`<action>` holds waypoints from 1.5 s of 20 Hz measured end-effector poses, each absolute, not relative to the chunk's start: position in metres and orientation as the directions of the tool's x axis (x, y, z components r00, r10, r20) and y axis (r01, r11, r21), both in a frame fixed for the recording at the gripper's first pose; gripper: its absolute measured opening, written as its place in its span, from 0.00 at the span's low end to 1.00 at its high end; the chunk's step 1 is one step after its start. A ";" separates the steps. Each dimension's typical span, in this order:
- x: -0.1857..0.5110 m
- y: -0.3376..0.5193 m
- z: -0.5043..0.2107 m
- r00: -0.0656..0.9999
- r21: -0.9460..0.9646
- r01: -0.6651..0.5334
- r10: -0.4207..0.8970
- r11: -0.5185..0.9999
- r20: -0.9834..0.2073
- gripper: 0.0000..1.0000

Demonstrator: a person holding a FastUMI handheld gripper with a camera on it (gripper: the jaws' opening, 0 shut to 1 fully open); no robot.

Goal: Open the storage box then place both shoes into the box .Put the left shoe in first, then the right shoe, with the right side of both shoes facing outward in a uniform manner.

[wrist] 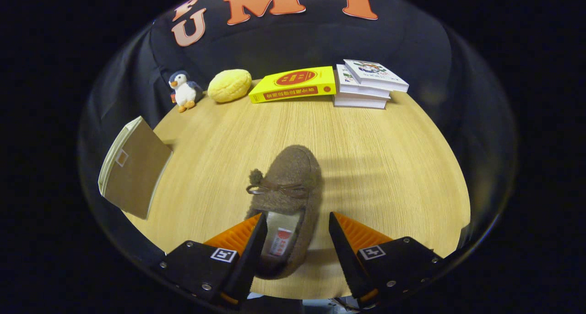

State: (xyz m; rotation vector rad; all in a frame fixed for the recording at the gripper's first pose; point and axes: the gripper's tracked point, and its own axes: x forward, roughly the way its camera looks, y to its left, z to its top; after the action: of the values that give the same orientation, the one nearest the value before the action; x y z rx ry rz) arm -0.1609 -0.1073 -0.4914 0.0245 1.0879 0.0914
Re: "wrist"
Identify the penguin plush toy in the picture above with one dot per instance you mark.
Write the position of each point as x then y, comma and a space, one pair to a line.
185, 93

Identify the yellow book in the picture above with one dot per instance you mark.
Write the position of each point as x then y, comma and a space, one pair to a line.
297, 83

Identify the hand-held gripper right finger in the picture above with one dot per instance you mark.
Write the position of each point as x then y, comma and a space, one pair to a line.
350, 263

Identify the yellow plush bun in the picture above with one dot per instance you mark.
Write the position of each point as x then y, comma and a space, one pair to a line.
229, 86

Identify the brown fuzzy shoe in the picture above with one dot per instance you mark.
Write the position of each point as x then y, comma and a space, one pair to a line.
293, 167

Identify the cream fabric storage box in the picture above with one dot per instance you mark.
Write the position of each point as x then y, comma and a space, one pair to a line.
137, 172

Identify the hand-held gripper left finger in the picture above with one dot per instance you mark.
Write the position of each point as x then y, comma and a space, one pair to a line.
249, 263

